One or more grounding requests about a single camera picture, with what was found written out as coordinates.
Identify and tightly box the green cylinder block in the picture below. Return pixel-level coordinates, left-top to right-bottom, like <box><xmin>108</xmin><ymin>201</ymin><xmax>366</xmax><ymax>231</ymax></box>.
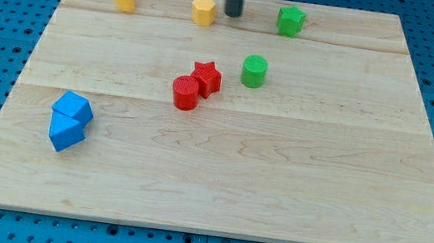
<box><xmin>241</xmin><ymin>54</ymin><xmax>268</xmax><ymax>89</ymax></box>

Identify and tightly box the yellow hexagon block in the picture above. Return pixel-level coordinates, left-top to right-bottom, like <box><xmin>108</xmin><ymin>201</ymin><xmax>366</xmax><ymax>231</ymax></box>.
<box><xmin>192</xmin><ymin>0</ymin><xmax>217</xmax><ymax>27</ymax></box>

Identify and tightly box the wooden board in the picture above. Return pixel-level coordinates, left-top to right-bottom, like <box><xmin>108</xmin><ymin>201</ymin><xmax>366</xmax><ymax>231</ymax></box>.
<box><xmin>0</xmin><ymin>0</ymin><xmax>434</xmax><ymax>243</ymax></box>

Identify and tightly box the red star block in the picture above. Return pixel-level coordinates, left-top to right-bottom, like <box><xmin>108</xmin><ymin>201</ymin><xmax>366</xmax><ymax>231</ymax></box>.
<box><xmin>191</xmin><ymin>62</ymin><xmax>222</xmax><ymax>99</ymax></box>

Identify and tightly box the red cylinder block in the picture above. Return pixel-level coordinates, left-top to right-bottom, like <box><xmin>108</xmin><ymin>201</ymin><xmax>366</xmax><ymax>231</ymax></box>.
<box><xmin>172</xmin><ymin>75</ymin><xmax>199</xmax><ymax>111</ymax></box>

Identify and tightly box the green star block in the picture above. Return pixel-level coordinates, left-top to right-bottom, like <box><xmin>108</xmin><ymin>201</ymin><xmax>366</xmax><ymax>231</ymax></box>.
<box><xmin>276</xmin><ymin>5</ymin><xmax>307</xmax><ymax>38</ymax></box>

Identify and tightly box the blue triangle block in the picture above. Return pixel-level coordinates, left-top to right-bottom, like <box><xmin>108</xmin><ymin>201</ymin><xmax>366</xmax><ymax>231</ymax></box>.
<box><xmin>48</xmin><ymin>111</ymin><xmax>86</xmax><ymax>152</ymax></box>

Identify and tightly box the blue cube block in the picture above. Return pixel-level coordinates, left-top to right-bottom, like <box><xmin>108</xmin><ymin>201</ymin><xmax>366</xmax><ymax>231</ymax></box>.
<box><xmin>52</xmin><ymin>91</ymin><xmax>94</xmax><ymax>126</ymax></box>

